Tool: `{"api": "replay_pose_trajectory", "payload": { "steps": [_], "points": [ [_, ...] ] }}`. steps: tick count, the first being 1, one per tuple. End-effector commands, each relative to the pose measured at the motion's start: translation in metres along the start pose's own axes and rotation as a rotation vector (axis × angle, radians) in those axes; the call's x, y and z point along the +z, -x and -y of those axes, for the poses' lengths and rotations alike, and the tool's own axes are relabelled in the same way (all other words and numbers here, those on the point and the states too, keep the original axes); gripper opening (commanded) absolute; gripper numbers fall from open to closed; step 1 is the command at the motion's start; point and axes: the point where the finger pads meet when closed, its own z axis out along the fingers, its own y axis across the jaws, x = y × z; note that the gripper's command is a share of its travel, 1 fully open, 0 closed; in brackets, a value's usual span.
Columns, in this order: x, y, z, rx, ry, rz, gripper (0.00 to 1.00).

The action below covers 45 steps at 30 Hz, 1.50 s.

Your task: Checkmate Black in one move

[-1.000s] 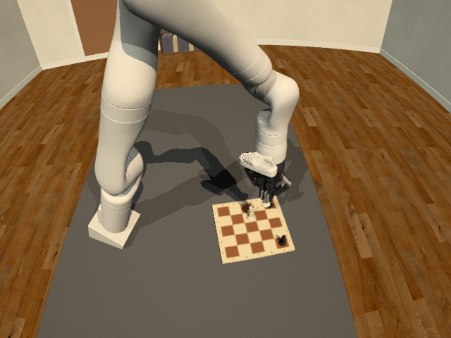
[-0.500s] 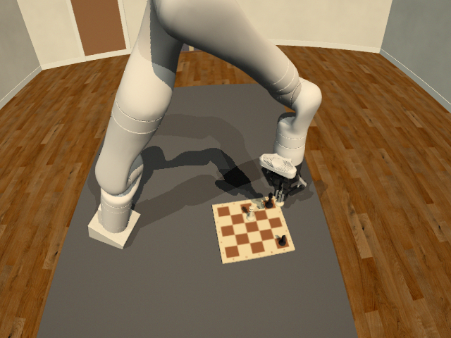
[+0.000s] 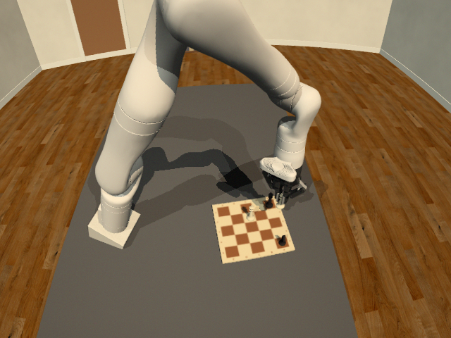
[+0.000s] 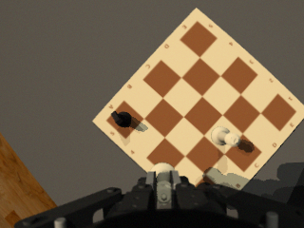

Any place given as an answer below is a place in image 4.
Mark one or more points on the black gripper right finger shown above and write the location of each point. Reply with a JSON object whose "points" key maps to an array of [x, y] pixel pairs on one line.
{"points": [[263, 212]]}

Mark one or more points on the brown and cream chessboard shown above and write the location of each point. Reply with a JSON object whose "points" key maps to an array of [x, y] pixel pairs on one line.
{"points": [[198, 79]]}

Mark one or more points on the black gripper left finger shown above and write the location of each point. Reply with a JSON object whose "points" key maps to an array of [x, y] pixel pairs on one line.
{"points": [[79, 213]]}

